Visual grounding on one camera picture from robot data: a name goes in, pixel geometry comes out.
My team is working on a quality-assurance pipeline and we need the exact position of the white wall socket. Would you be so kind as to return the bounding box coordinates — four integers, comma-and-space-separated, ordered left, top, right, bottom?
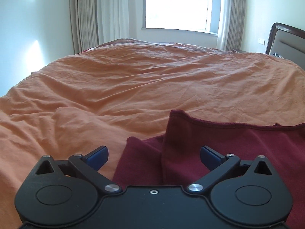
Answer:
258, 38, 266, 45

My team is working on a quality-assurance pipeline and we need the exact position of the orange duvet cover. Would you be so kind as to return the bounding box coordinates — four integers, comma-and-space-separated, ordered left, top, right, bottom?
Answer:
1, 39, 304, 228

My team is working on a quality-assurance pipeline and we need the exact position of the right beige curtain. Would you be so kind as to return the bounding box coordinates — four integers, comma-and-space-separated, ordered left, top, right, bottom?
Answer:
217, 0, 246, 51

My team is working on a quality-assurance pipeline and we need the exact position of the beige curtain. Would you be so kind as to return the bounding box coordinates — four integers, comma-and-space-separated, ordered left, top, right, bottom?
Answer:
69, 0, 130, 53
217, 0, 246, 51

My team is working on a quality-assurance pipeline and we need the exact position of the bedroom window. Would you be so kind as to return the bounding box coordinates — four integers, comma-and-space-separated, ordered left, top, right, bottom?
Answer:
143, 0, 221, 34

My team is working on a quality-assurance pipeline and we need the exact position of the dark wood padded headboard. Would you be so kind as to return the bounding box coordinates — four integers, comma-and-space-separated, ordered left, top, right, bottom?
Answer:
266, 22, 305, 69

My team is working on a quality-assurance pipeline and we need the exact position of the left beige curtain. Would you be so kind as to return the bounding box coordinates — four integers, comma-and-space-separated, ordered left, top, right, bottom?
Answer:
69, 0, 130, 53

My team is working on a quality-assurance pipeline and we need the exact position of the maroon long-sleeve shirt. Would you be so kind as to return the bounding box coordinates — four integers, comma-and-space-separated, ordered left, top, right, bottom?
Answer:
112, 109, 305, 229

